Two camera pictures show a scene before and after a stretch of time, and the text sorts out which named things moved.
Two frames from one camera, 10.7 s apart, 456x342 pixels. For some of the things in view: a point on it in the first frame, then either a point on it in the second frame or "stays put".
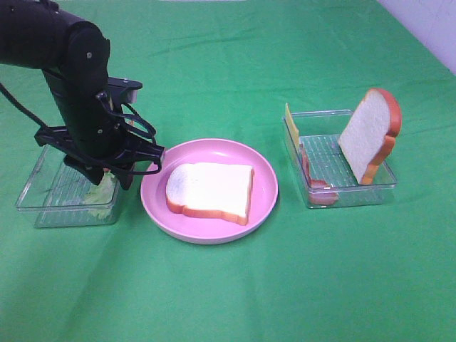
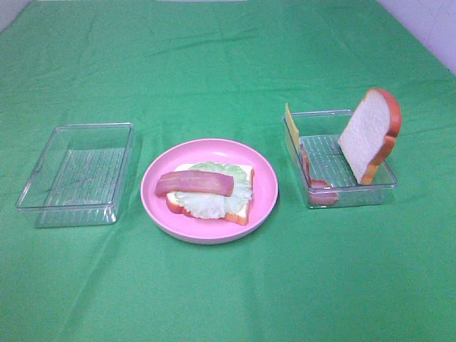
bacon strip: (320, 192) stays put
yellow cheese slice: (292, 125) stays put
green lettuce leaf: (102, 194) to (212, 205)
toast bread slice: (369, 133) stays put
